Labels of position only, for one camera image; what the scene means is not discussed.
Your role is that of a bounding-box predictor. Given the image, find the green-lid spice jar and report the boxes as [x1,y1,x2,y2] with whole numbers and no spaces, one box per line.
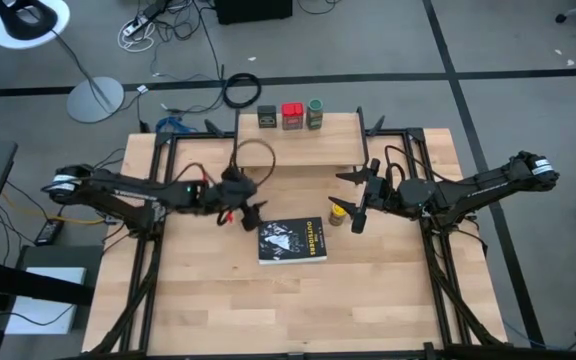
[305,98,325,131]

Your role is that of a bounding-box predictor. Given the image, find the yellow-lid spice jar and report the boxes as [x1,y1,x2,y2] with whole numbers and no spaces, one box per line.
[328,202,348,227]

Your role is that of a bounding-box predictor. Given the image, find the black column on white base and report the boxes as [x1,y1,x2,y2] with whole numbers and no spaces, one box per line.
[0,0,72,51]

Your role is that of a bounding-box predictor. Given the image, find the white power strip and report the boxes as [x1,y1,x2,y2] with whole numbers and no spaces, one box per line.
[122,14,149,37]

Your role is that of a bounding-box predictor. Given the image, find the yellow floor cable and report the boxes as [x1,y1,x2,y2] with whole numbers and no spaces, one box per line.
[0,192,107,226]

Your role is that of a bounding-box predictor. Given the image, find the wooden shelf with black legs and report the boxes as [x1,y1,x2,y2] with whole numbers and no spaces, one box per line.
[232,106,371,170]

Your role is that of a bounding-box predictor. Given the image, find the blue cable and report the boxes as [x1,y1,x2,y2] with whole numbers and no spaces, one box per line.
[155,115,199,135]

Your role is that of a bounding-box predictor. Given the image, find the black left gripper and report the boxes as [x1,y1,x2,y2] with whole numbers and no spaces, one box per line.
[216,166,270,233]

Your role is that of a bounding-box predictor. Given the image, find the brown cable loop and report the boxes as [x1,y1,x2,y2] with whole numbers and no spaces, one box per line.
[229,138,277,190]

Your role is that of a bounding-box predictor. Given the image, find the coiled black cable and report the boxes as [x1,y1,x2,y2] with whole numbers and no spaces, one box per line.
[221,72,263,110]

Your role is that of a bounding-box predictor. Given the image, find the white coiled cable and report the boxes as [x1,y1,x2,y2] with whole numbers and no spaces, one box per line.
[116,19,157,54]

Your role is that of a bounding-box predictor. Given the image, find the black aluminium table frame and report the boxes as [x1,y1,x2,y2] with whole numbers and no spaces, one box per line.
[85,114,512,360]

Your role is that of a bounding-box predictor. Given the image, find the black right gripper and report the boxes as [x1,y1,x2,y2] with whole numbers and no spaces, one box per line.
[327,158,398,235]

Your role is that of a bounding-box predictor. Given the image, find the black power adapter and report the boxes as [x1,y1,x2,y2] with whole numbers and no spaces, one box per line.
[34,218,65,247]

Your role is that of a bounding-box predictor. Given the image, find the red spice tin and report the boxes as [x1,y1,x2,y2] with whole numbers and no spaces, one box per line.
[280,102,305,131]

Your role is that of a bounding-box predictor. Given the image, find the black computer box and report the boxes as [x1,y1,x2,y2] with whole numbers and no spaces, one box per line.
[214,0,294,26]

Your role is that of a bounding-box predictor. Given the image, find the black floor cable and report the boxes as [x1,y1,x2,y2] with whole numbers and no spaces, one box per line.
[192,0,225,81]

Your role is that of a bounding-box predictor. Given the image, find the thin stand with round base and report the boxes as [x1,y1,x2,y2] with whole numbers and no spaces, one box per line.
[50,27,125,125]

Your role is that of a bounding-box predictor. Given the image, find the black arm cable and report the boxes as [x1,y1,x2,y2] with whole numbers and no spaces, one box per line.
[384,144,452,184]

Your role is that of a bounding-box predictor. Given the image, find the black spice tin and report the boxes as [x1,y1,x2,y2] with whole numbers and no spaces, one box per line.
[256,104,278,130]

